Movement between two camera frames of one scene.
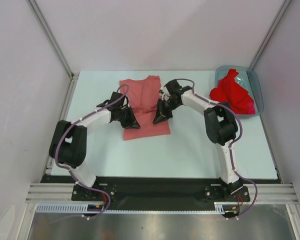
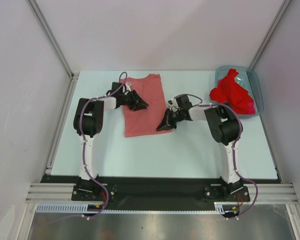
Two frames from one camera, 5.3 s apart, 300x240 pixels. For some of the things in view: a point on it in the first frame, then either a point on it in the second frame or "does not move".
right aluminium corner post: x=258 y=55 does not move
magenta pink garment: x=251 y=108 does not move
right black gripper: x=162 y=114 to x=167 y=123
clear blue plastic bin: x=249 y=79 does not move
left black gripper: x=131 y=122 to x=137 y=103
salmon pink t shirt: x=143 y=97 does not move
